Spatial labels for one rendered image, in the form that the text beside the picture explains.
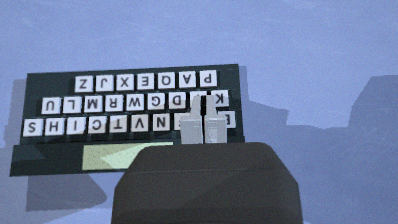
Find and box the black keyboard base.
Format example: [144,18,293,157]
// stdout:
[9,64,245,177]

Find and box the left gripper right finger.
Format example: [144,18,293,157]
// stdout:
[203,95,227,144]

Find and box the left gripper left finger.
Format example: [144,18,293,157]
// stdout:
[180,95,205,145]

